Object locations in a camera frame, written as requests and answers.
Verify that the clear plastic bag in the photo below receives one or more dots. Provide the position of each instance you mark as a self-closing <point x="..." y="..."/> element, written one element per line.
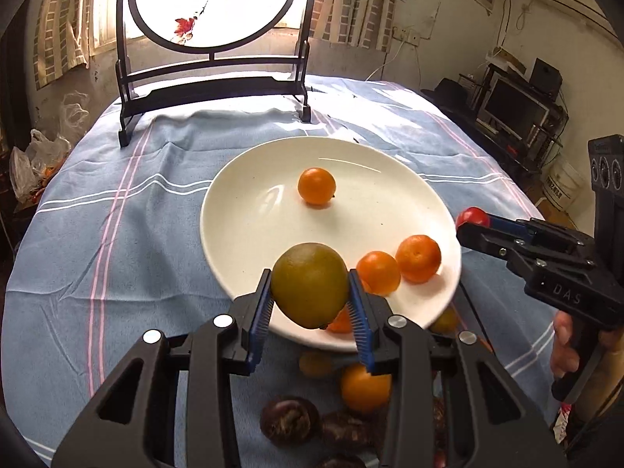
<point x="36" y="163"/>
<point x="74" y="112"/>

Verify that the checked curtain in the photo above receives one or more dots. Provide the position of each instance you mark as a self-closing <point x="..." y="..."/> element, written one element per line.
<point x="356" y="0"/>
<point x="61" y="14"/>

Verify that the person's right hand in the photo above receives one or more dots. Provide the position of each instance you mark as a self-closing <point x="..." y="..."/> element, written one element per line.
<point x="561" y="346"/>

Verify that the black media shelf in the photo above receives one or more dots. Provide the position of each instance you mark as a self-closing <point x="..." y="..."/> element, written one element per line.
<point x="526" y="141"/>

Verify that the round painted screen black stand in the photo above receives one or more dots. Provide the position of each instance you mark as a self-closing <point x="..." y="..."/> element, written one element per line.
<point x="214" y="5"/>

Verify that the black speaker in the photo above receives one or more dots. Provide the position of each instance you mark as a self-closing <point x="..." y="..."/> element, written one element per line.
<point x="546" y="77"/>

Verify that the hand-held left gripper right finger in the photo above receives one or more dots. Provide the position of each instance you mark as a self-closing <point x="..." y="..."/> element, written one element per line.
<point x="360" y="321"/>

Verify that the black hat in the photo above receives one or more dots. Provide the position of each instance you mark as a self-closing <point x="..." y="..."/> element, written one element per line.
<point x="449" y="91"/>

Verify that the small orange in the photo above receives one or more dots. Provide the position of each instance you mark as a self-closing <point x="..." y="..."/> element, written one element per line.
<point x="317" y="185"/>
<point x="379" y="273"/>
<point x="341" y="324"/>
<point x="364" y="389"/>
<point x="418" y="257"/>

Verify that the white plastic bucket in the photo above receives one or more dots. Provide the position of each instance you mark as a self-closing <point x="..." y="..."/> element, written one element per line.
<point x="563" y="181"/>

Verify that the red and white wrapper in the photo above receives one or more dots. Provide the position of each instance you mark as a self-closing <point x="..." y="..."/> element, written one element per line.
<point x="561" y="424"/>

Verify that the small yellow-green fruit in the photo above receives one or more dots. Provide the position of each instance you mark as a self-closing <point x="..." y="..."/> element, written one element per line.
<point x="316" y="363"/>
<point x="446" y="321"/>

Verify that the white round plate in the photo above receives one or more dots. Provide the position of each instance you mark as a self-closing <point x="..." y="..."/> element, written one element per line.
<point x="273" y="224"/>

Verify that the computer monitor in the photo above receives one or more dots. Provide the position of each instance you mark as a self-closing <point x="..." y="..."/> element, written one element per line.
<point x="512" y="105"/>

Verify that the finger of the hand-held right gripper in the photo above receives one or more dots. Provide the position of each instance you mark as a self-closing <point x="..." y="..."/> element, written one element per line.
<point x="482" y="241"/>
<point x="509" y="225"/>

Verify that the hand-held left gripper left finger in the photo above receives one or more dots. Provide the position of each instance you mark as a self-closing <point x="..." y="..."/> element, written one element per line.
<point x="260" y="313"/>

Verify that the dark purple passion fruit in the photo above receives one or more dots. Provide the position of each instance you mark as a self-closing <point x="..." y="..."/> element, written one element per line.
<point x="348" y="432"/>
<point x="288" y="421"/>

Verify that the blue striped tablecloth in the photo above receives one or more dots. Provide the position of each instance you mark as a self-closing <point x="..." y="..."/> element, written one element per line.
<point x="146" y="214"/>

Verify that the red cherry tomato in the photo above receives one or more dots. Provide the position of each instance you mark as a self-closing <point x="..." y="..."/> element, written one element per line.
<point x="472" y="217"/>

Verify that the green-brown kiwi fruit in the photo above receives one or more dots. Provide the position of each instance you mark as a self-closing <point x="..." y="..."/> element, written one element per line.
<point x="309" y="285"/>

